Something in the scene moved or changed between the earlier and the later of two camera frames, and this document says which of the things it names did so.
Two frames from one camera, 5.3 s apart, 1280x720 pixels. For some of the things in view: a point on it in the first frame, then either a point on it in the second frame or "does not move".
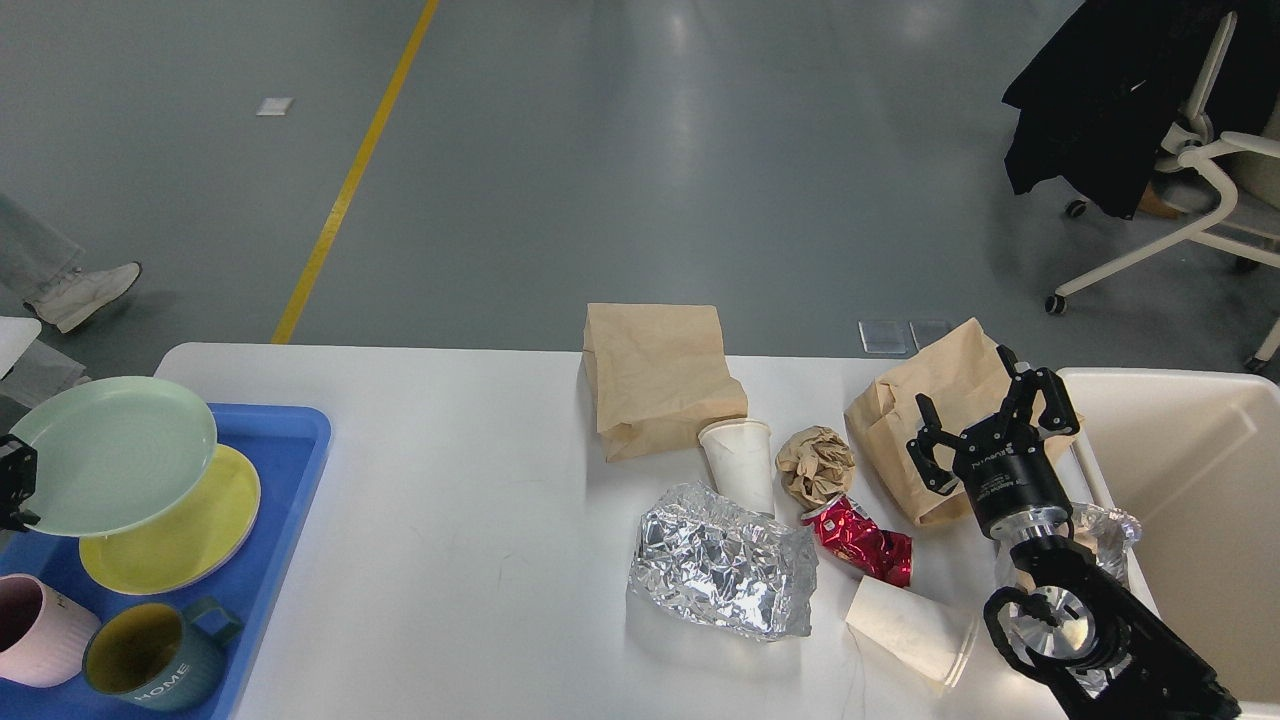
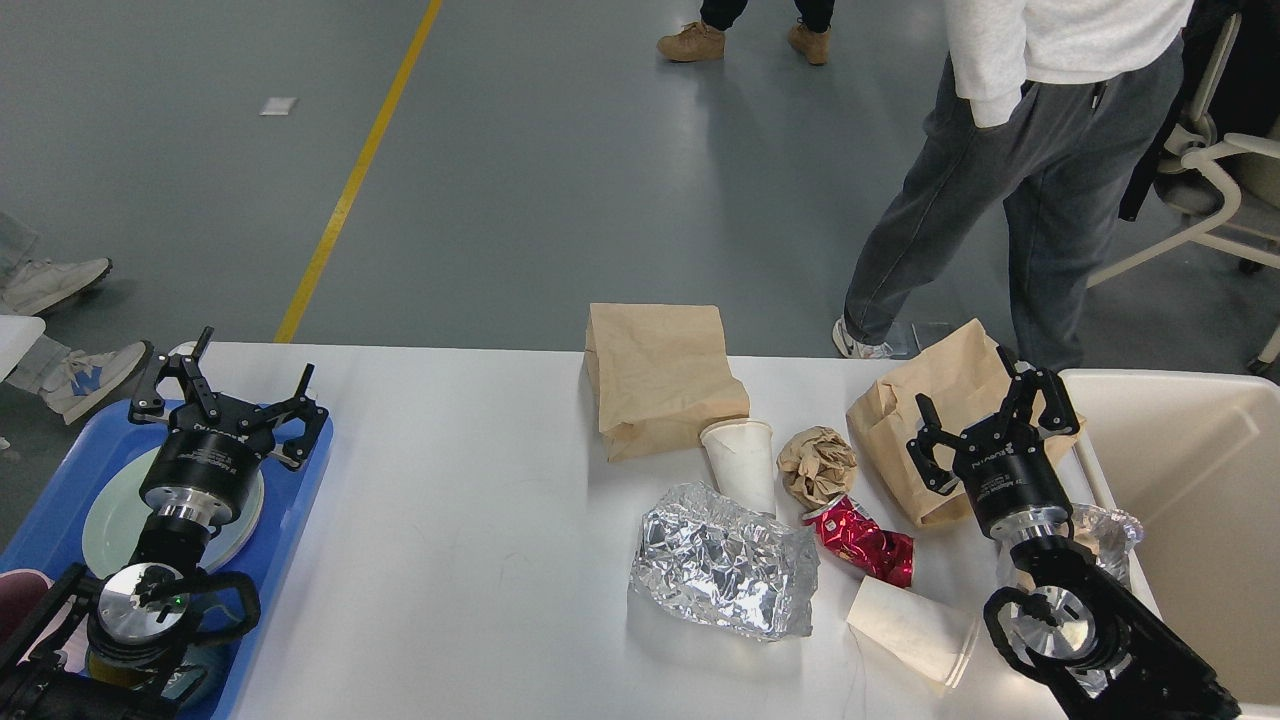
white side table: (16, 332) does not move
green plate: (117, 453) to (115, 524)
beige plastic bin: (1193, 457) does not move
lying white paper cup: (931, 635) does not move
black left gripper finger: (18, 466) to (205, 469)
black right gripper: (1006, 463) does not move
